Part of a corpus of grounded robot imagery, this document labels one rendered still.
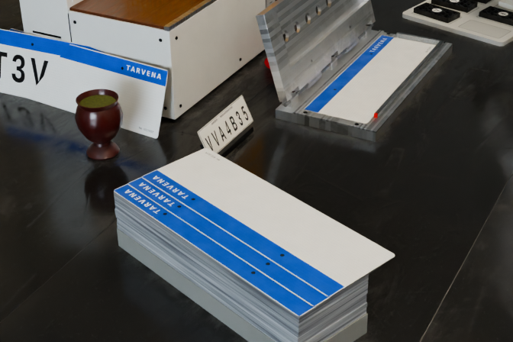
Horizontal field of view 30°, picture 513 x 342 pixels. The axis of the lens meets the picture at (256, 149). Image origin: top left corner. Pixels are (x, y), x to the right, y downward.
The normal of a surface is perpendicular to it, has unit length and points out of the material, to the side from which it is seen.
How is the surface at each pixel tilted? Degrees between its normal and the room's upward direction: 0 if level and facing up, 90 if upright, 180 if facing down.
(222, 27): 90
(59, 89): 69
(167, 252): 90
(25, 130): 0
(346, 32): 74
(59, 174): 0
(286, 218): 0
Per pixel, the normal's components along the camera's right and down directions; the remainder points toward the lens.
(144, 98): -0.51, 0.09
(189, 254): -0.74, 0.35
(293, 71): 0.84, -0.03
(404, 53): -0.02, -0.87
